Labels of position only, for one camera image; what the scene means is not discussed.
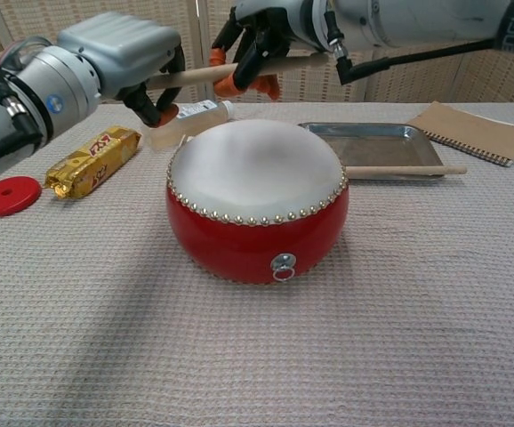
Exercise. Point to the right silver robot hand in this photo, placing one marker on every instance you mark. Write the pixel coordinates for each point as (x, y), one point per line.
(275, 26)

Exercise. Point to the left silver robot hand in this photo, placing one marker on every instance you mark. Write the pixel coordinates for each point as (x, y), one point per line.
(123, 49)

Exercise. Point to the wooden drumstick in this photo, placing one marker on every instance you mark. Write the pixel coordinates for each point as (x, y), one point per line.
(195, 75)
(399, 171)

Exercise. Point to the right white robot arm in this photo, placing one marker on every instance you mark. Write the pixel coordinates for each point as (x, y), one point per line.
(417, 18)

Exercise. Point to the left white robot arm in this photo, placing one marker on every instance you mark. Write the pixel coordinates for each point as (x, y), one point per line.
(48, 84)

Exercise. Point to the rectangular metal tray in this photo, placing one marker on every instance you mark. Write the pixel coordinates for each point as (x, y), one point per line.
(372, 142)

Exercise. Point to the red drum white skin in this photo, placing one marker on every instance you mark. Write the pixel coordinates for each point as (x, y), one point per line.
(257, 249)

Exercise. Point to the clear plastic bottle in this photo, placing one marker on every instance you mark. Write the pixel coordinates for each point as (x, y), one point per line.
(203, 115)

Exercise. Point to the gold foil snack package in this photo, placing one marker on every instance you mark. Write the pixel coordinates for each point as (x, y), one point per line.
(92, 162)

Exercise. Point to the woven folding screen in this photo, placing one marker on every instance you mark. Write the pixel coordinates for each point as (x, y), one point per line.
(417, 84)

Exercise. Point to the red plastic disc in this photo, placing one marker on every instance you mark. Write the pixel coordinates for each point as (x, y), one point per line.
(21, 195)

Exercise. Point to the brown spiral notebook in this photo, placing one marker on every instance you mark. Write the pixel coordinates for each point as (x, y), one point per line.
(470, 129)

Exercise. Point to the beige woven tablecloth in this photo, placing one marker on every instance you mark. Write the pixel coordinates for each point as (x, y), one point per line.
(257, 356)

